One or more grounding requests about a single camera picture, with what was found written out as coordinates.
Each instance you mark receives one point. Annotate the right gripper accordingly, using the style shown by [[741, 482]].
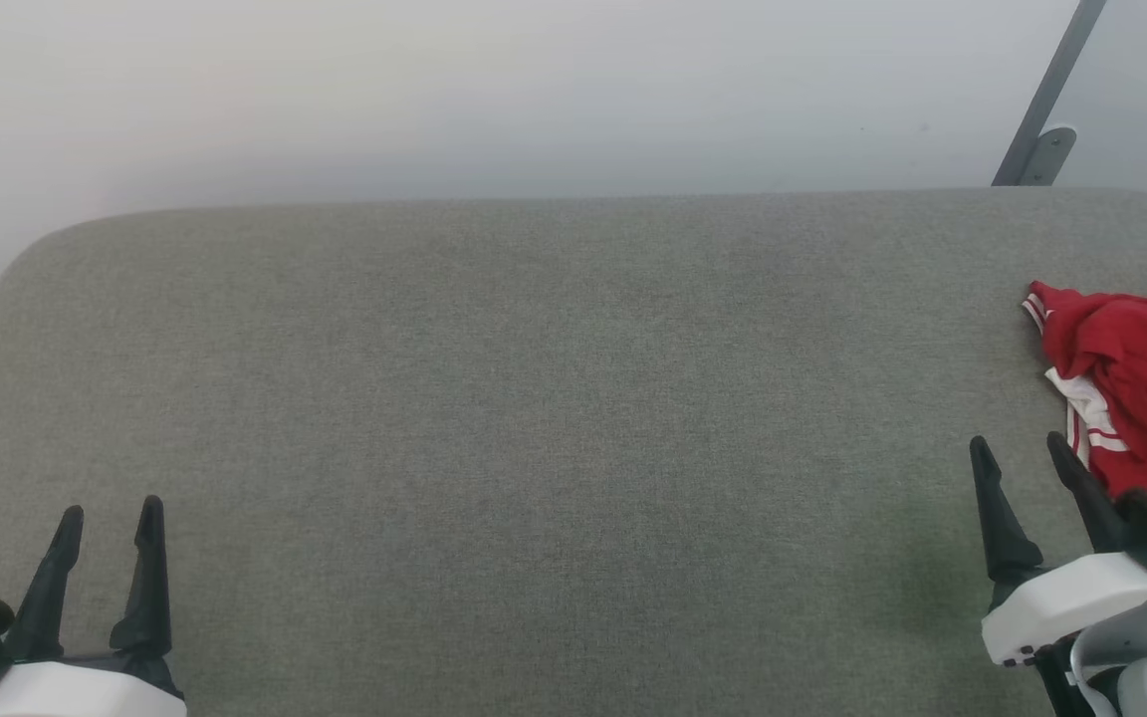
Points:
[[1071, 602]]

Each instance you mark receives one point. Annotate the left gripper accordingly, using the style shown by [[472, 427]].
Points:
[[66, 692]]

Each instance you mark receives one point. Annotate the red and white jersey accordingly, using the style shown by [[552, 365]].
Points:
[[1146, 378]]

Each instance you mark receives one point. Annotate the slanted grey metal bar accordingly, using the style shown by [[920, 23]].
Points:
[[1056, 75]]

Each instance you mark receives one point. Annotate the grey fabric sofa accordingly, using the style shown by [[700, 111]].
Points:
[[534, 448]]

